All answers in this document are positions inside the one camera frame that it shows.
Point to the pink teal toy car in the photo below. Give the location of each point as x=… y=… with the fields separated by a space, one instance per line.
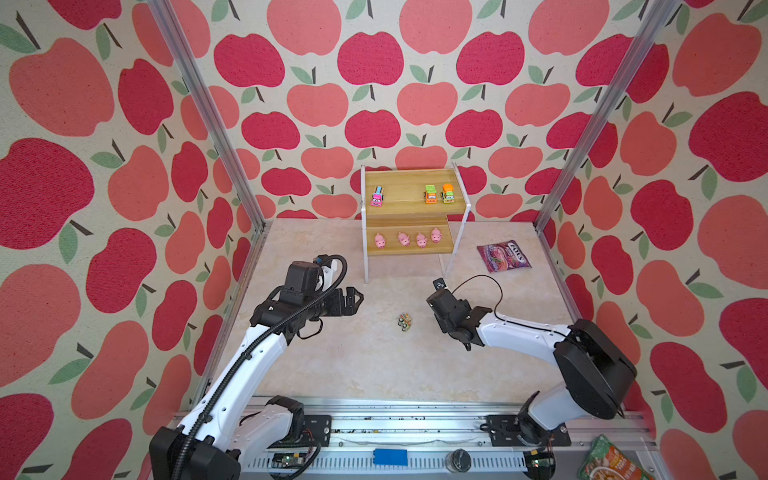
x=377 y=197

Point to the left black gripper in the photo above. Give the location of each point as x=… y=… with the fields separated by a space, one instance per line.
x=351 y=307

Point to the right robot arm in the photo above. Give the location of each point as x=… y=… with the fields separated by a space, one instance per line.
x=596 y=374

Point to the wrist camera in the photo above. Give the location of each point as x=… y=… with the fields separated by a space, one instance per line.
x=305 y=281
x=439 y=284

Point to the wooden two-tier shelf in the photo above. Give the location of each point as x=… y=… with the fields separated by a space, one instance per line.
x=404 y=210

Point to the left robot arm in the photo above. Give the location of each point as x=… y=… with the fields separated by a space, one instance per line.
x=215 y=439

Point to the blue tape block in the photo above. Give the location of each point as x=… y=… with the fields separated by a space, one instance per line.
x=390 y=457

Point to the green pink toy bus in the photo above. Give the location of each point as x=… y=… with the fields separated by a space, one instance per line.
x=404 y=322

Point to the green snack packet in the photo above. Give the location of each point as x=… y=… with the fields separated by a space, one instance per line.
x=606 y=462

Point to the left aluminium frame post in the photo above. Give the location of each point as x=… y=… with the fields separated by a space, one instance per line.
x=175 y=38

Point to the round black knob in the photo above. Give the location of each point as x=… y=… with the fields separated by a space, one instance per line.
x=458 y=461

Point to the orange green toy truck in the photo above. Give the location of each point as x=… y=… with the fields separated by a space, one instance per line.
x=448 y=194

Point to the aluminium frame post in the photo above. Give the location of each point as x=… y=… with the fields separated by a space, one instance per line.
x=659 y=13
x=175 y=38

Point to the right aluminium frame post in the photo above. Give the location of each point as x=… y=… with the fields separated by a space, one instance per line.
x=659 y=13

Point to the green toy car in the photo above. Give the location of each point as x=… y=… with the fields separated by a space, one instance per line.
x=430 y=194

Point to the purple candy bag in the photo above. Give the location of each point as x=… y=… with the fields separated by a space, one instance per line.
x=503 y=256

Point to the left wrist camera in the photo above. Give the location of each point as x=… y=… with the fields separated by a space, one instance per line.
x=305 y=281

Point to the pink square toy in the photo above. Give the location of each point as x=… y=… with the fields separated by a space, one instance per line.
x=404 y=239

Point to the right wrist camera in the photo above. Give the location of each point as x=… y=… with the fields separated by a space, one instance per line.
x=439 y=284

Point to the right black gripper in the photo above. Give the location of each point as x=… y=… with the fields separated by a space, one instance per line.
x=464 y=307

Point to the pink pig toy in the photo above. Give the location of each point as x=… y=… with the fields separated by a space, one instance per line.
x=421 y=240
x=435 y=235

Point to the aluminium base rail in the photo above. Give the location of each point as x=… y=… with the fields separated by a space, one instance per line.
x=340 y=437

